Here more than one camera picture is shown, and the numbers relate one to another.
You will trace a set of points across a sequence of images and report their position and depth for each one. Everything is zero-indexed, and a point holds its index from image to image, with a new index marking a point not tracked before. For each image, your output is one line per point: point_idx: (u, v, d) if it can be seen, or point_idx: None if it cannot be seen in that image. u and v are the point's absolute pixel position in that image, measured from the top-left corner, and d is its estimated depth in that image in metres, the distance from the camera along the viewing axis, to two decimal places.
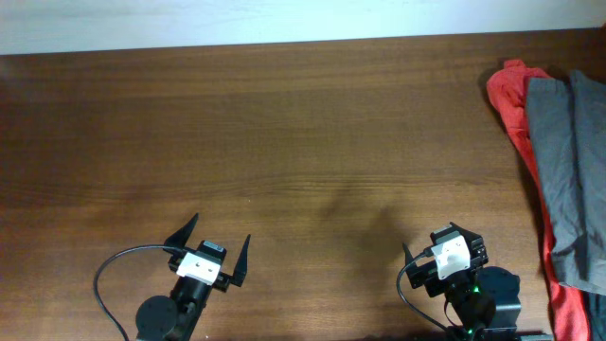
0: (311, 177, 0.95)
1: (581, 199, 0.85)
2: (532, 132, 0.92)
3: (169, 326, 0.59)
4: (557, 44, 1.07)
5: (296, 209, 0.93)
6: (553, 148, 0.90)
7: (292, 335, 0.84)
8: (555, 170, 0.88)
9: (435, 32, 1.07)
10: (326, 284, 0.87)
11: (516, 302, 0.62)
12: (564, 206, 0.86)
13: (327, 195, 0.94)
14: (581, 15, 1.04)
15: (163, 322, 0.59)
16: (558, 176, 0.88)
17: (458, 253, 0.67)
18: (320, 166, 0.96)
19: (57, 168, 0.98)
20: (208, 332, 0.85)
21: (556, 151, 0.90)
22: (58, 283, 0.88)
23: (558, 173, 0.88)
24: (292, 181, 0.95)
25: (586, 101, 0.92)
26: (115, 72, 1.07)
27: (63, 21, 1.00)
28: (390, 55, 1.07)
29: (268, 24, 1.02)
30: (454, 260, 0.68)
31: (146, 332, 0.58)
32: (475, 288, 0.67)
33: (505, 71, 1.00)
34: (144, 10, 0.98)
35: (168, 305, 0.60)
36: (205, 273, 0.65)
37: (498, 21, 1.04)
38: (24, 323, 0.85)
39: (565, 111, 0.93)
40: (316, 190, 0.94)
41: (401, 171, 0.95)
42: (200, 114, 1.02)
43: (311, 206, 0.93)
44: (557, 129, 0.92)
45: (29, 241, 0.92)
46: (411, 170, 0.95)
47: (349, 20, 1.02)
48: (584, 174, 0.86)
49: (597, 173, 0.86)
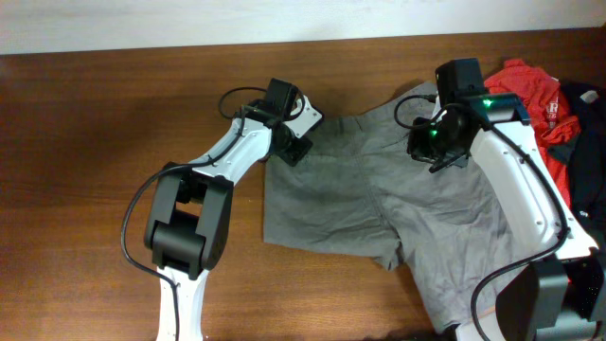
0: (310, 179, 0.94)
1: (488, 245, 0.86)
2: (323, 192, 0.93)
3: (285, 103, 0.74)
4: (552, 44, 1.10)
5: (292, 212, 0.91)
6: (414, 206, 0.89)
7: (292, 335, 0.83)
8: (437, 224, 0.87)
9: (432, 33, 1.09)
10: (325, 285, 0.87)
11: (505, 115, 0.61)
12: (433, 271, 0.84)
13: (323, 198, 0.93)
14: (575, 13, 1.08)
15: (279, 101, 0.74)
16: (429, 245, 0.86)
17: (305, 116, 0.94)
18: (317, 167, 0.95)
19: (58, 165, 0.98)
20: (209, 332, 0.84)
21: (402, 209, 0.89)
22: (58, 283, 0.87)
23: (454, 243, 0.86)
24: (289, 183, 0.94)
25: (365, 134, 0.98)
26: (130, 74, 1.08)
27: (62, 22, 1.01)
28: (390, 55, 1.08)
29: (268, 24, 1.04)
30: (301, 123, 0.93)
31: (273, 90, 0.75)
32: (487, 100, 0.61)
33: (506, 70, 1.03)
34: (143, 9, 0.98)
35: (294, 90, 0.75)
36: (304, 122, 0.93)
37: (491, 21, 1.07)
38: (22, 323, 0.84)
39: (551, 122, 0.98)
40: (313, 189, 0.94)
41: (395, 174, 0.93)
42: (205, 108, 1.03)
43: (308, 206, 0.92)
44: (420, 166, 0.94)
45: (26, 242, 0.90)
46: (407, 170, 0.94)
47: (348, 21, 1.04)
48: (468, 207, 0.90)
49: (464, 198, 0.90)
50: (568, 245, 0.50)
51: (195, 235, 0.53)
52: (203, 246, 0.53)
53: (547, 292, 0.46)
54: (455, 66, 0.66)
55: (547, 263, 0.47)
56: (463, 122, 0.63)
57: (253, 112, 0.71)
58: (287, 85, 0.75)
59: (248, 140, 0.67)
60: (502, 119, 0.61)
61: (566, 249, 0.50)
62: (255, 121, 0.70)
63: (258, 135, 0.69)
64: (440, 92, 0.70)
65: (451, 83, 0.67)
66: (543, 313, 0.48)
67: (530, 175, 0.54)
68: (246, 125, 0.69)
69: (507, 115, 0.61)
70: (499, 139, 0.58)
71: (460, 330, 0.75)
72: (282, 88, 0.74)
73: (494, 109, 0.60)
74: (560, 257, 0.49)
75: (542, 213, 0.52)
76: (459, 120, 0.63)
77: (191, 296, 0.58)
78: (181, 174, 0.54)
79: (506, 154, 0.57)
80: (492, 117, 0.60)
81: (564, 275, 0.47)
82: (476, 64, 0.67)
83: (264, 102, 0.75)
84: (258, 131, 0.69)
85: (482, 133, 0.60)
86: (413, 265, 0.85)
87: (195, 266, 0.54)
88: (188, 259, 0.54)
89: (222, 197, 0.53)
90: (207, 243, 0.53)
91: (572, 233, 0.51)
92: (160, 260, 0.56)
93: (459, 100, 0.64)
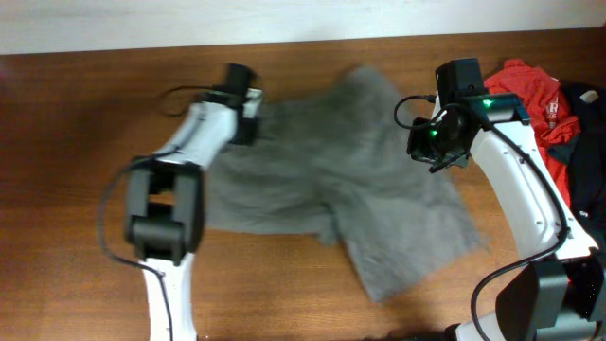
0: (258, 161, 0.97)
1: (419, 218, 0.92)
2: (266, 171, 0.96)
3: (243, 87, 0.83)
4: (552, 44, 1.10)
5: (240, 192, 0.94)
6: (352, 186, 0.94)
7: (292, 335, 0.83)
8: (373, 200, 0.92)
9: (432, 32, 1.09)
10: (325, 285, 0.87)
11: (505, 115, 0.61)
12: (367, 242, 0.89)
13: (270, 178, 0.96)
14: (574, 13, 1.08)
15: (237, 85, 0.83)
16: (367, 221, 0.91)
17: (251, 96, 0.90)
18: (265, 149, 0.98)
19: (57, 164, 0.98)
20: (209, 332, 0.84)
21: (341, 187, 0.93)
22: (58, 283, 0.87)
23: (387, 217, 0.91)
24: (235, 164, 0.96)
25: (296, 120, 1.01)
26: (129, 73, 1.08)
27: (62, 21, 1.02)
28: (389, 54, 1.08)
29: (268, 24, 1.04)
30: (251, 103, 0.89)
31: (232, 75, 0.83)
32: (487, 100, 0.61)
33: (505, 71, 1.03)
34: (144, 10, 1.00)
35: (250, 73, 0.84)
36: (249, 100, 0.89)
37: (491, 21, 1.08)
38: (22, 323, 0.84)
39: (551, 122, 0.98)
40: (261, 171, 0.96)
41: (341, 156, 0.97)
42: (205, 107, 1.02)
43: (256, 186, 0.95)
44: (359, 149, 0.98)
45: (26, 242, 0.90)
46: (352, 152, 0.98)
47: (348, 21, 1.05)
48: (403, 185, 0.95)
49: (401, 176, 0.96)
50: (568, 245, 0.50)
51: (171, 223, 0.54)
52: (183, 233, 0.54)
53: (547, 292, 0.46)
54: (455, 67, 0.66)
55: (546, 264, 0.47)
56: (463, 121, 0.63)
57: (213, 98, 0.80)
58: (245, 68, 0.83)
59: (210, 126, 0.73)
60: (501, 119, 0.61)
61: (566, 250, 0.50)
62: (218, 107, 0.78)
63: (219, 120, 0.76)
64: (440, 93, 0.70)
65: (451, 84, 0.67)
66: (544, 313, 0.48)
67: (530, 175, 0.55)
68: (208, 112, 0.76)
69: (507, 115, 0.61)
70: (499, 139, 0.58)
71: (460, 329, 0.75)
72: (240, 71, 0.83)
73: (494, 110, 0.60)
74: (560, 257, 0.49)
75: (541, 211, 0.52)
76: (459, 120, 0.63)
77: (178, 285, 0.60)
78: (147, 168, 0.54)
79: (506, 154, 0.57)
80: (492, 117, 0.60)
81: (563, 275, 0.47)
82: (477, 65, 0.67)
83: (223, 88, 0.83)
84: (220, 116, 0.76)
85: (483, 134, 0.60)
86: (349, 240, 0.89)
87: (178, 252, 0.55)
88: (172, 246, 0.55)
89: (193, 182, 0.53)
90: (187, 229, 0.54)
91: (571, 233, 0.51)
92: (142, 252, 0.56)
93: (459, 100, 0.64)
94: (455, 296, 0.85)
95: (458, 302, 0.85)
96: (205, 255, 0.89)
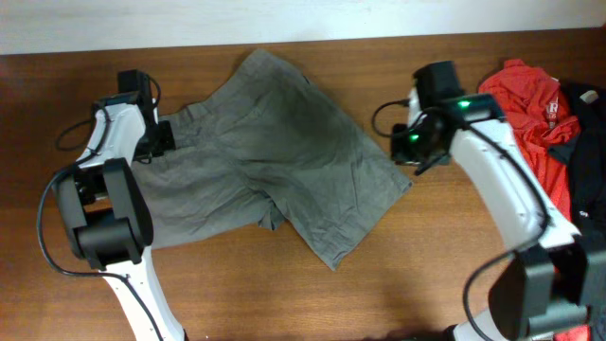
0: (200, 152, 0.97)
1: (351, 177, 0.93)
2: (201, 159, 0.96)
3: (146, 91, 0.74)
4: (552, 44, 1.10)
5: (184, 184, 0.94)
6: (283, 166, 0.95)
7: (292, 335, 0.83)
8: (305, 174, 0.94)
9: (432, 33, 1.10)
10: (325, 285, 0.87)
11: (484, 114, 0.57)
12: (309, 216, 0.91)
13: (210, 165, 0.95)
14: (574, 13, 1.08)
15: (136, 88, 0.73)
16: (303, 197, 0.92)
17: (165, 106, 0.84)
18: (197, 141, 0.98)
19: (55, 164, 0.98)
20: (209, 332, 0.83)
21: (274, 169, 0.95)
22: (58, 283, 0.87)
23: (324, 187, 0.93)
24: (174, 160, 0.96)
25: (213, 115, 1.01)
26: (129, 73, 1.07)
27: (62, 21, 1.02)
28: (389, 54, 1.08)
29: (268, 24, 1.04)
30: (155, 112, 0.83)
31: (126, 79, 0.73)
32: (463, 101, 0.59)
33: (505, 71, 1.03)
34: (143, 10, 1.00)
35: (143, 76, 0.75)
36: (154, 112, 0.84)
37: (490, 21, 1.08)
38: (21, 323, 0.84)
39: (551, 122, 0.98)
40: (197, 161, 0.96)
41: (273, 139, 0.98)
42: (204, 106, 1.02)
43: (194, 175, 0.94)
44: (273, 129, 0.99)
45: (26, 242, 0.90)
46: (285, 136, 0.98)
47: (348, 21, 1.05)
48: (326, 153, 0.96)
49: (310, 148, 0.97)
50: (551, 235, 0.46)
51: (115, 221, 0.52)
52: (131, 227, 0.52)
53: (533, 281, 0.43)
54: (433, 72, 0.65)
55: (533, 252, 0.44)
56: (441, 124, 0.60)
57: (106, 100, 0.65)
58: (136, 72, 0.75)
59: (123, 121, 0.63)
60: (481, 119, 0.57)
61: (550, 239, 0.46)
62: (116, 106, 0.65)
63: (128, 115, 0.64)
64: (418, 97, 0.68)
65: (428, 89, 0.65)
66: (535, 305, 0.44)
67: (510, 170, 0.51)
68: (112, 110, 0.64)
69: (485, 114, 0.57)
70: (478, 137, 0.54)
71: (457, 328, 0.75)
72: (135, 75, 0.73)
73: (472, 110, 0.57)
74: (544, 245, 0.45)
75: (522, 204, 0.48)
76: (438, 123, 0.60)
77: (147, 280, 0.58)
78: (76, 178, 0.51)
79: (485, 152, 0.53)
80: (471, 116, 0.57)
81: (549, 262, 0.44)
82: (452, 72, 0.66)
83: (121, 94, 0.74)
84: (126, 112, 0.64)
85: (460, 133, 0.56)
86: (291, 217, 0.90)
87: (133, 248, 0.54)
88: (123, 244, 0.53)
89: (122, 173, 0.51)
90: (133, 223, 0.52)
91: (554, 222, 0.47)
92: (98, 261, 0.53)
93: (437, 103, 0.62)
94: (455, 296, 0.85)
95: (458, 302, 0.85)
96: (205, 255, 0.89)
